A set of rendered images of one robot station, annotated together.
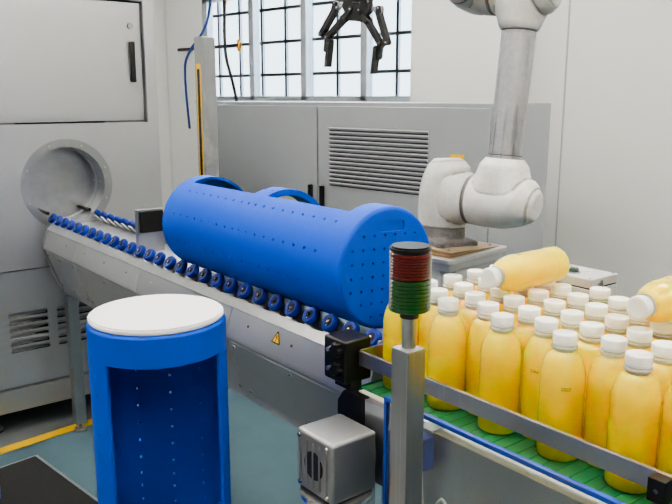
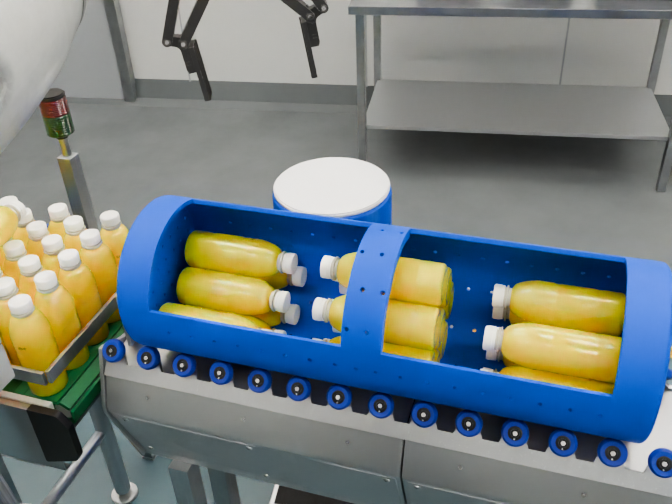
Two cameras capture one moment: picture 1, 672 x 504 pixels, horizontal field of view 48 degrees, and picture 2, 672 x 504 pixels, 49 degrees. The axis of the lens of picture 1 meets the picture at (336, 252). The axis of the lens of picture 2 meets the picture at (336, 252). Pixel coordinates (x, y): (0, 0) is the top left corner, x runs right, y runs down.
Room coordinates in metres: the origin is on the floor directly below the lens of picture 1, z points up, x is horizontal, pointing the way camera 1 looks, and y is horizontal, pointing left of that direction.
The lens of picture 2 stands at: (2.80, -0.44, 1.89)
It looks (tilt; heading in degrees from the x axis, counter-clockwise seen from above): 35 degrees down; 147
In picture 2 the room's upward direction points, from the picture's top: 3 degrees counter-clockwise
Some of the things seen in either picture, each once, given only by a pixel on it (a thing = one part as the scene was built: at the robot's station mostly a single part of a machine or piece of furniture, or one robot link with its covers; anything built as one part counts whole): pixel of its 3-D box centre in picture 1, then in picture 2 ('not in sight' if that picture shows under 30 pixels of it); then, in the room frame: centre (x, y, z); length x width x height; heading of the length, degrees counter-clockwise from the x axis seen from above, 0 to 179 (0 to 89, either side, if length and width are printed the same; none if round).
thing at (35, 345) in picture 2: not in sight; (36, 347); (1.63, -0.36, 1.00); 0.07 x 0.07 x 0.19
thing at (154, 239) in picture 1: (150, 230); not in sight; (2.67, 0.67, 1.00); 0.10 x 0.04 x 0.15; 128
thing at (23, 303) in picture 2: not in sight; (20, 304); (1.63, -0.36, 1.10); 0.04 x 0.04 x 0.02
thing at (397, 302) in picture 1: (409, 293); (58, 122); (1.10, -0.11, 1.18); 0.06 x 0.06 x 0.05
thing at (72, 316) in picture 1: (75, 363); not in sight; (3.18, 1.15, 0.31); 0.06 x 0.06 x 0.63; 38
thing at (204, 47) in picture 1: (211, 253); not in sight; (3.00, 0.51, 0.85); 0.06 x 0.06 x 1.70; 38
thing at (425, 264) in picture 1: (410, 264); (53, 105); (1.10, -0.11, 1.23); 0.06 x 0.06 x 0.04
